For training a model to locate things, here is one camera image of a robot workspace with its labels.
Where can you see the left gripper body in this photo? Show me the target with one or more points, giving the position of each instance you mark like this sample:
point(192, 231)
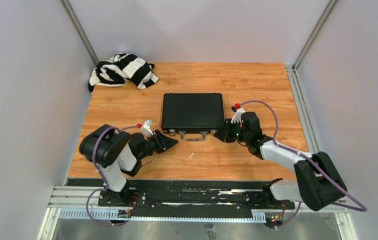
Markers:
point(149, 148)

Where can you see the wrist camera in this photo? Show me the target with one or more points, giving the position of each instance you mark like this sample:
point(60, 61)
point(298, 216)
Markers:
point(146, 128)
point(237, 113)

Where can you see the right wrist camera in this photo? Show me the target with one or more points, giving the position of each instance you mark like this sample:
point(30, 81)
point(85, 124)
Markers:
point(237, 113)

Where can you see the black white striped cloth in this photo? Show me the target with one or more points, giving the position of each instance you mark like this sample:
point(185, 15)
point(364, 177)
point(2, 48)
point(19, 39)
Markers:
point(121, 69)

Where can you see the black poker set case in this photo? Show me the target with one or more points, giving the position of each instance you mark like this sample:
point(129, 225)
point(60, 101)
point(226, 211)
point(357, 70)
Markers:
point(192, 113)

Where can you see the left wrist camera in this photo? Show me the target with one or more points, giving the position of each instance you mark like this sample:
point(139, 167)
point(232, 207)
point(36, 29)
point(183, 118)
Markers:
point(146, 128)

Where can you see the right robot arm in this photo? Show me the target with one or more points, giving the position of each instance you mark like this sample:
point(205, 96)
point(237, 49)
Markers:
point(318, 183)

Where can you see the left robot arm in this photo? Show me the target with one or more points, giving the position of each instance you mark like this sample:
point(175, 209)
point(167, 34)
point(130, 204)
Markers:
point(115, 152)

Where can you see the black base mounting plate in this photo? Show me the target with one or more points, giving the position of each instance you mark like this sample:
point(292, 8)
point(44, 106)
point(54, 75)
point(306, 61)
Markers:
point(208, 199)

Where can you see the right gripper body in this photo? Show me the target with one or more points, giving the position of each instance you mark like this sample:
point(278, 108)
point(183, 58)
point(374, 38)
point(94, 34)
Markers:
point(235, 132)

